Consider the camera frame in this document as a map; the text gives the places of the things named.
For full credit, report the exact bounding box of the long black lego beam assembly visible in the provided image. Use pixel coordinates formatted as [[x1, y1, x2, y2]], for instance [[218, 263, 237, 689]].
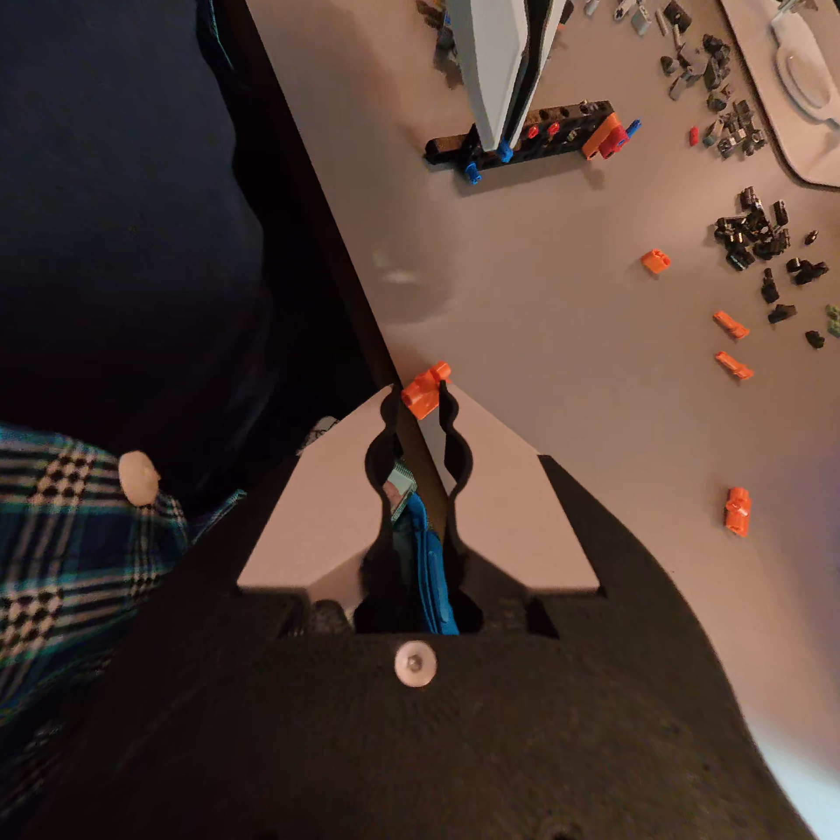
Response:
[[423, 100, 643, 185]]

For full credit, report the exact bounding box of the short black lego beam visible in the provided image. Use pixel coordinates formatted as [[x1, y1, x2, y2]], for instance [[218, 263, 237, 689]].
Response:
[[423, 134, 480, 166]]

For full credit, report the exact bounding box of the printed booklet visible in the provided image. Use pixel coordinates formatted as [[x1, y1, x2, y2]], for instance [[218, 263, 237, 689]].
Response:
[[382, 459, 419, 521]]

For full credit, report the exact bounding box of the white monitor stand base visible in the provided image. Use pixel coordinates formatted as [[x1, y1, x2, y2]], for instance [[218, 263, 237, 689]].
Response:
[[718, 0, 840, 188]]

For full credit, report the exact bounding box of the blue plaid shirt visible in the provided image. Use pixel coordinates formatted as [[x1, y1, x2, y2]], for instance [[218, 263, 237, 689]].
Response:
[[0, 423, 247, 821]]

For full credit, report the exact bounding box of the orange lego T connector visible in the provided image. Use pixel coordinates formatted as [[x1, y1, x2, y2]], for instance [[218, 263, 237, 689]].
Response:
[[402, 361, 452, 421], [724, 487, 753, 538]]

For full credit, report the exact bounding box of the light blue plastic object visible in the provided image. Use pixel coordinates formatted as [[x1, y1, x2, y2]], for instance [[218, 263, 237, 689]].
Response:
[[394, 492, 460, 636]]

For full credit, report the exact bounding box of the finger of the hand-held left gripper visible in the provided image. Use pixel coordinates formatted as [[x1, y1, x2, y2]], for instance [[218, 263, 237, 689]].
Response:
[[445, 0, 531, 152], [502, 0, 567, 150]]

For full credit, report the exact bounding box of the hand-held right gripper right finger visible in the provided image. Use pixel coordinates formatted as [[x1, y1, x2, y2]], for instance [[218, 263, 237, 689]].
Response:
[[436, 379, 601, 597]]

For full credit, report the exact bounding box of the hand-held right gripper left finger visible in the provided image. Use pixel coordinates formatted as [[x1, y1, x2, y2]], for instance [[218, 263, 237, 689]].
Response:
[[236, 384, 403, 605]]

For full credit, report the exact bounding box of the pile of grey lego pieces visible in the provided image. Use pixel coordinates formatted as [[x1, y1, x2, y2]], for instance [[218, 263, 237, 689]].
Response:
[[584, 0, 769, 158]]

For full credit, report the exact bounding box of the pile of black lego pieces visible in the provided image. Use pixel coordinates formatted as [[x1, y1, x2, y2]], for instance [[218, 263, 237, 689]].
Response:
[[714, 187, 831, 350]]

